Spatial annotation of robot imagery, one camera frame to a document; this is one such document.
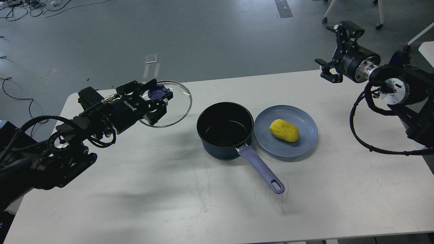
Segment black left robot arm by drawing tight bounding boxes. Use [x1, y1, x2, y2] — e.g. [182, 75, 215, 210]
[0, 79, 174, 211]

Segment black box left edge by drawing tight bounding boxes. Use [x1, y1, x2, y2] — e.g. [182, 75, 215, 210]
[0, 120, 22, 236]

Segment white table leg right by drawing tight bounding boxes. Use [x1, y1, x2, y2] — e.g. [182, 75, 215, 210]
[407, 22, 434, 61]

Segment white floor tape marks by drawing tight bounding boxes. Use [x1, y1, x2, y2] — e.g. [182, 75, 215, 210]
[142, 54, 161, 79]

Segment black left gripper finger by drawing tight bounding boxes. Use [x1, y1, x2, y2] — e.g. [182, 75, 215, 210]
[142, 93, 174, 126]
[115, 79, 157, 99]

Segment black corrugated cable right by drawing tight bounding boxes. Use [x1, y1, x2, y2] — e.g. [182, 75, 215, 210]
[349, 85, 434, 156]

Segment tangled floor cables top left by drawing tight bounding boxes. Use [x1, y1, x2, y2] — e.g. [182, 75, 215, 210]
[0, 0, 111, 22]

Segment dark blue saucepan purple handle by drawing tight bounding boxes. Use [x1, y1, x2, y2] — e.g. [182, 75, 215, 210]
[196, 102, 285, 194]

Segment white chair legs with casters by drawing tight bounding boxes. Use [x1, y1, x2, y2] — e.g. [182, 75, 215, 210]
[321, 0, 386, 30]

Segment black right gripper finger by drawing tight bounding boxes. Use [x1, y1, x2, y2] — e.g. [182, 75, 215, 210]
[327, 21, 365, 55]
[315, 59, 343, 84]

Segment blue round plate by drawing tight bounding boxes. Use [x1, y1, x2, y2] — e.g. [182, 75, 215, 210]
[254, 105, 319, 161]

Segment black floor cable left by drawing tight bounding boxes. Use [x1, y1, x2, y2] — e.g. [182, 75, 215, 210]
[0, 77, 49, 138]

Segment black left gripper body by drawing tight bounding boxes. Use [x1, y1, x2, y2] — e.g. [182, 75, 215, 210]
[108, 96, 149, 134]

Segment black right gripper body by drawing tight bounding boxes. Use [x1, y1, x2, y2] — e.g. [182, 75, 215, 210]
[337, 46, 381, 83]

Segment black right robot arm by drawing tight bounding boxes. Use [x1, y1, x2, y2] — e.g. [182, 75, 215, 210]
[315, 21, 434, 156]

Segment glass lid purple knob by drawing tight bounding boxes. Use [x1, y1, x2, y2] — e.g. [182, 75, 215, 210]
[137, 80, 193, 128]

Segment yellow potato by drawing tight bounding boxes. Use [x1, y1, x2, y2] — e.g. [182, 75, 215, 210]
[269, 119, 299, 142]

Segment grey floor tape strip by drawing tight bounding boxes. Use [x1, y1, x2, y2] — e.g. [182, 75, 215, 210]
[274, 0, 293, 19]

